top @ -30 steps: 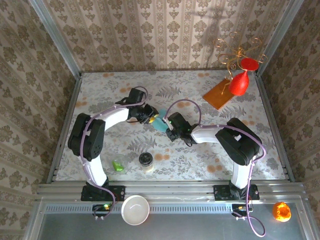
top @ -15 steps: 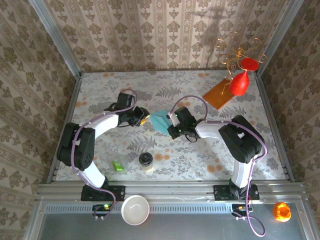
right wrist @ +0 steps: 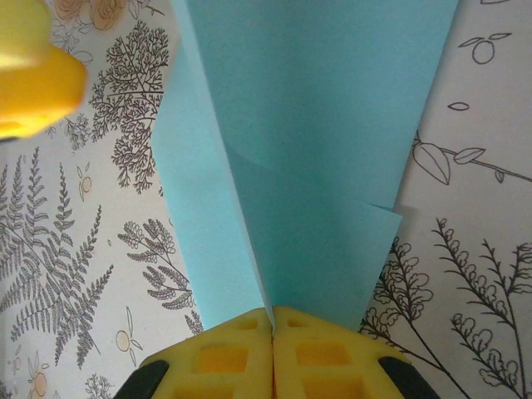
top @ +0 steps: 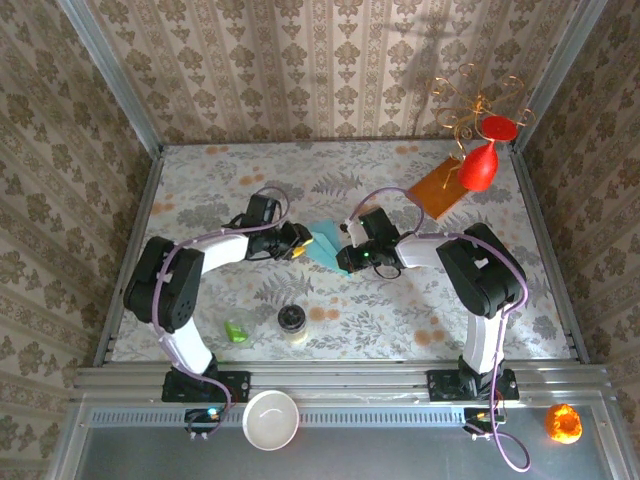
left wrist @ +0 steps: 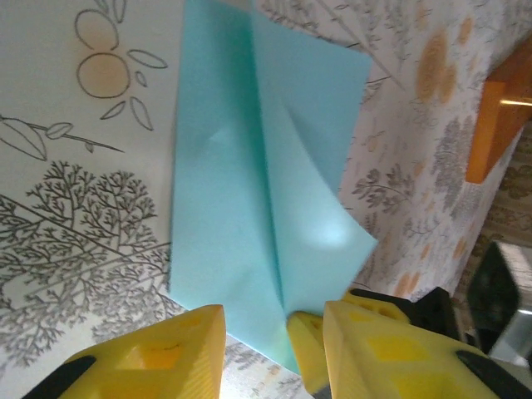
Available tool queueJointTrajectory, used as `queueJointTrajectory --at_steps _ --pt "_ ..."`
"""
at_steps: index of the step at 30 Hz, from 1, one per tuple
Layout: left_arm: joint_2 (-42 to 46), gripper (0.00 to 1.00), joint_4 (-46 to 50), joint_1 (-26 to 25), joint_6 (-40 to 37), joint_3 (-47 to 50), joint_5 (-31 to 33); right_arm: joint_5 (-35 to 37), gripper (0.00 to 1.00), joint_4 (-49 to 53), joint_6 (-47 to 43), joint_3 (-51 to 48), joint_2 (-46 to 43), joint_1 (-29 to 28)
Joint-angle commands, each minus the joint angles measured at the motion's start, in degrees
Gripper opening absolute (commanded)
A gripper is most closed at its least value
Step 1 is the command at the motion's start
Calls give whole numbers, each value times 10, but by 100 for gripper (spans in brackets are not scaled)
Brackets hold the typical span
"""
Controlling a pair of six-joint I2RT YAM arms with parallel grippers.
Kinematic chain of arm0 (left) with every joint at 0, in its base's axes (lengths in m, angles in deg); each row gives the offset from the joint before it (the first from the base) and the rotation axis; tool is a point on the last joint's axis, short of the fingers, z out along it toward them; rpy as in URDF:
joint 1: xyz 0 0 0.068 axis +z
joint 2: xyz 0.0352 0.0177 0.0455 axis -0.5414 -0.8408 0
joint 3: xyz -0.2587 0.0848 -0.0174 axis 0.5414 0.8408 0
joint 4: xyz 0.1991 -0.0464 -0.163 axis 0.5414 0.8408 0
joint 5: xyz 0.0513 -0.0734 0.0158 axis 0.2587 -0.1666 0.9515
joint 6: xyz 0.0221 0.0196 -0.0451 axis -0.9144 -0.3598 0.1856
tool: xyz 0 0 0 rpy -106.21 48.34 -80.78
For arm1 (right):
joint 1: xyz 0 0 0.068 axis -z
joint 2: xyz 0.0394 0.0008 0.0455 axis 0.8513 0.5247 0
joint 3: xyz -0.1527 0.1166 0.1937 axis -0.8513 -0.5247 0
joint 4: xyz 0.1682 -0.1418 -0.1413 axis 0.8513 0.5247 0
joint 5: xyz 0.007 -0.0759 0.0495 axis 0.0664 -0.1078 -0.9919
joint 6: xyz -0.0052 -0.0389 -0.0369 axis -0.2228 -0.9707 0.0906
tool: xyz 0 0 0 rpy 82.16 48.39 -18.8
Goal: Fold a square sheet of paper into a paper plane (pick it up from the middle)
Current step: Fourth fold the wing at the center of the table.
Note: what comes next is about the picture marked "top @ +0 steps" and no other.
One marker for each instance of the aluminium table edge rail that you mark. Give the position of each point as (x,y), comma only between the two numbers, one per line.
(131,260)
(550,260)

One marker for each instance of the light blue cloth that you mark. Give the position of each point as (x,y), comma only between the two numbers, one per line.
(325,245)

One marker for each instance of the aluminium frame post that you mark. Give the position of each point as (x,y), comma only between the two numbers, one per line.
(110,75)
(560,75)

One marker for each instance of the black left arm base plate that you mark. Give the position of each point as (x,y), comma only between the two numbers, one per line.
(235,382)

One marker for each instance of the red wine glass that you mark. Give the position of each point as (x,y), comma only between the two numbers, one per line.
(479,167)

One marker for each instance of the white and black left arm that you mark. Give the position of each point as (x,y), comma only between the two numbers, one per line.
(185,345)

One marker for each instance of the clear glass cup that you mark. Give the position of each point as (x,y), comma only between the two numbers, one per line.
(247,320)

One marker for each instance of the orange wooden board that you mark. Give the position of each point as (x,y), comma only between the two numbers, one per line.
(435,195)

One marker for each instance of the small jar with black lid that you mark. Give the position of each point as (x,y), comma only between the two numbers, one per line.
(291,316)

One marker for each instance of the white bowl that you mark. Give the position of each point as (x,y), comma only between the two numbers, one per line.
(260,430)

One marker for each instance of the green object in cup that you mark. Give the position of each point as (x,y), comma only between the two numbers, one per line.
(235,332)

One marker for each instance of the wide aluminium extrusion rail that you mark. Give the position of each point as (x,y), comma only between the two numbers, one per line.
(340,377)

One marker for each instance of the orange hollow fruit shell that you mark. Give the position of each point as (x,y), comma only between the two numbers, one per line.
(555,425)

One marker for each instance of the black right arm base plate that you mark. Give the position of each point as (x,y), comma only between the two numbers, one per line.
(440,385)

